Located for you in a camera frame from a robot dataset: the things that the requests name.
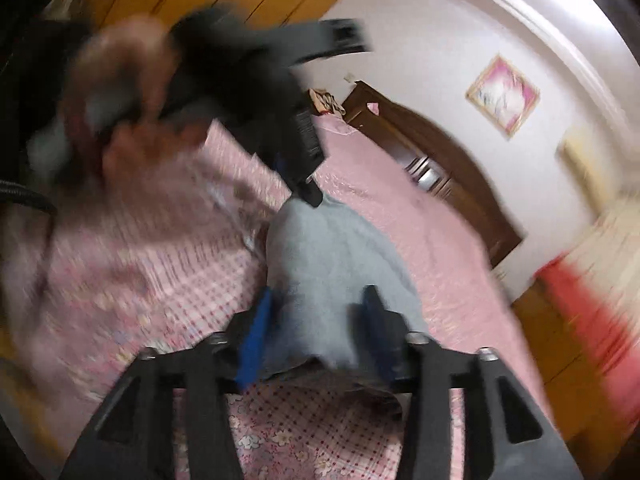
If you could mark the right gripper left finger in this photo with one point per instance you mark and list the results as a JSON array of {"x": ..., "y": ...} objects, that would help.
[{"x": 131, "y": 434}]

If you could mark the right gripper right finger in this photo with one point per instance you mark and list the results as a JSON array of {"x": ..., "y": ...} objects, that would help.
[{"x": 506, "y": 435}]

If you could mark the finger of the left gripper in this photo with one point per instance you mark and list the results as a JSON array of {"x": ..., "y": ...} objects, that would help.
[
  {"x": 307, "y": 151},
  {"x": 307, "y": 194}
]

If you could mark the grey pants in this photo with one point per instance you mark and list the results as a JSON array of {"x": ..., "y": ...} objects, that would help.
[{"x": 319, "y": 262}]

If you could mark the person's left hand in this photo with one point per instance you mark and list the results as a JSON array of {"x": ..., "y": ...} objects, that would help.
[{"x": 115, "y": 88}]

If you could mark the small pink item on headboard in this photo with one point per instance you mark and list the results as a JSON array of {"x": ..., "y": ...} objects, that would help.
[{"x": 373, "y": 108}]

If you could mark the wooden drawer cabinet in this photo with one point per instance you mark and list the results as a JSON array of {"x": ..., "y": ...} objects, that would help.
[{"x": 581, "y": 410}]

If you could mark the dark wooden headboard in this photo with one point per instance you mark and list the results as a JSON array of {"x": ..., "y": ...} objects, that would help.
[{"x": 437, "y": 164}]

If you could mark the pink floral bed cover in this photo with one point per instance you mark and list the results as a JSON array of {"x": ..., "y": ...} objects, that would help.
[{"x": 169, "y": 258}]

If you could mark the floral red bottomed curtain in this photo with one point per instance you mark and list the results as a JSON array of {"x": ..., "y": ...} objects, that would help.
[{"x": 595, "y": 286}]

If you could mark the gold framed picture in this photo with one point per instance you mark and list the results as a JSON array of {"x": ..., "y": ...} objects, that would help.
[{"x": 504, "y": 95}]

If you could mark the wall air conditioner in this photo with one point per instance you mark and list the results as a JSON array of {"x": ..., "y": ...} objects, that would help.
[{"x": 594, "y": 163}]

